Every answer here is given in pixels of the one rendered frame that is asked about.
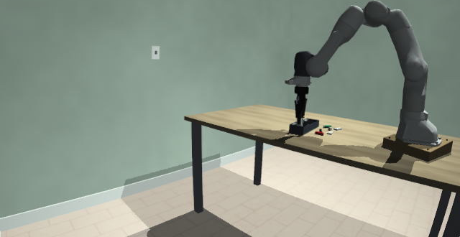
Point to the dark grey rack of three bins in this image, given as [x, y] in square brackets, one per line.
[307, 126]

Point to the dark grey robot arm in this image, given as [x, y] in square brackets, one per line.
[414, 126]

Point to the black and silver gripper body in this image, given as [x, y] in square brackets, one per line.
[300, 92]

